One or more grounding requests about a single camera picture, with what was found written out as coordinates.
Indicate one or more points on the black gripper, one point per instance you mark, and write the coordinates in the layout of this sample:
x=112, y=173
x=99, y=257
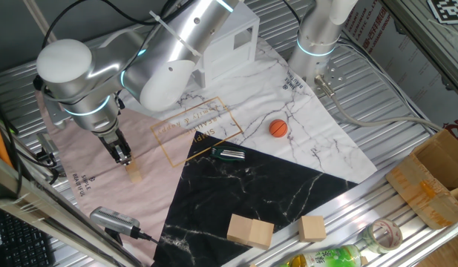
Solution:
x=113, y=142

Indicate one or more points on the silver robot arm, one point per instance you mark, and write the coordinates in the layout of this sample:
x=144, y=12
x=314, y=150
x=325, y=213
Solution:
x=84, y=74

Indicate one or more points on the black keyboard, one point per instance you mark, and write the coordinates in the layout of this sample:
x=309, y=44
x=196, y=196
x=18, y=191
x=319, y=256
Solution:
x=24, y=241

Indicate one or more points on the large wooden block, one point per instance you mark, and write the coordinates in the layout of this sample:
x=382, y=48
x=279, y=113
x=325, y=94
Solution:
x=239, y=228
x=312, y=228
x=261, y=234

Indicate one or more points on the marble and pink tablecloth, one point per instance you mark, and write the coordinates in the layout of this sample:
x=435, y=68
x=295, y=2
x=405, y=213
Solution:
x=251, y=92

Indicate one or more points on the orange mini basketball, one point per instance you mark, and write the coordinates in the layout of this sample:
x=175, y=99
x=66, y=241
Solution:
x=278, y=128

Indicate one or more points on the grey metal rod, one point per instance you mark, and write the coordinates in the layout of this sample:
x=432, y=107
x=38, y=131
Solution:
x=37, y=16

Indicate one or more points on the white drawer cabinet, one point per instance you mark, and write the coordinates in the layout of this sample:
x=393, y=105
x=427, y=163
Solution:
x=232, y=29

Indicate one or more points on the green tea bottle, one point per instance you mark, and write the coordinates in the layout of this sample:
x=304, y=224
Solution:
x=325, y=257

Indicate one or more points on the packing tape roll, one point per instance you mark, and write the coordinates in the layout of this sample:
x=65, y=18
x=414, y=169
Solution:
x=367, y=239

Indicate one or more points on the cardboard panel red print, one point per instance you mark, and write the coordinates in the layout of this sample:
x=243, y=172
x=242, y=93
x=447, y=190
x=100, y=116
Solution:
x=392, y=63

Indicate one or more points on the taped cardboard box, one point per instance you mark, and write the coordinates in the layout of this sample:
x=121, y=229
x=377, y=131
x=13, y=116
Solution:
x=410, y=185

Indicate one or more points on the black white fiducial marker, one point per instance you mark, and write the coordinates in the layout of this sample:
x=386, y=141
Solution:
x=447, y=9

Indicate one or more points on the silver ribbed depth camera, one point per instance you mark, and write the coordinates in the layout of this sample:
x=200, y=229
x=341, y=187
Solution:
x=113, y=219

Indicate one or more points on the grey metal bracket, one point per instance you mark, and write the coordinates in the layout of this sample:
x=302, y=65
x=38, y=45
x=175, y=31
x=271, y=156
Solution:
x=46, y=142

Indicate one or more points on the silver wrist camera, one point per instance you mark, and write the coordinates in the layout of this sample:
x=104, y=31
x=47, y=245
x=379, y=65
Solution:
x=58, y=115

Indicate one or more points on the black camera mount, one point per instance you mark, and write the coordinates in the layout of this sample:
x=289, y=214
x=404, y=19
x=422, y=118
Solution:
x=113, y=237

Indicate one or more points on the aluminium frame bar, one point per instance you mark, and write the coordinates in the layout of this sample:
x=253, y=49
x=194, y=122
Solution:
x=35, y=204
x=425, y=41

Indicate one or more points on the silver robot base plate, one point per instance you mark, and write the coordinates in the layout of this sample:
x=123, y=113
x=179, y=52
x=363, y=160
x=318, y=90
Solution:
x=334, y=76

